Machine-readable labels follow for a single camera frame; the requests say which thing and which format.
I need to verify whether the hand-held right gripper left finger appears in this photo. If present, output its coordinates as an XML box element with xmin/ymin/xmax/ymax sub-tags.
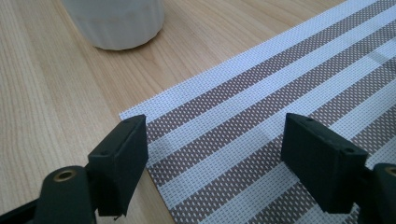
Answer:
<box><xmin>87</xmin><ymin>114</ymin><xmax>149</xmax><ymax>217</ymax></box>

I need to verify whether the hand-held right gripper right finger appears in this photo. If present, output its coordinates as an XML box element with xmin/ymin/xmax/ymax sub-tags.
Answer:
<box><xmin>280</xmin><ymin>112</ymin><xmax>369</xmax><ymax>215</ymax></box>

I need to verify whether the striped woven placemat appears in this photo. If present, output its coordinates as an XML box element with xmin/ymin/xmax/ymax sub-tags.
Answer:
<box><xmin>119</xmin><ymin>0</ymin><xmax>396</xmax><ymax>224</ymax></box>

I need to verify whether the white ribbed cup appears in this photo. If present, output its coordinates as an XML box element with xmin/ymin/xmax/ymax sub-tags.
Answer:
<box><xmin>61</xmin><ymin>0</ymin><xmax>165</xmax><ymax>51</ymax></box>

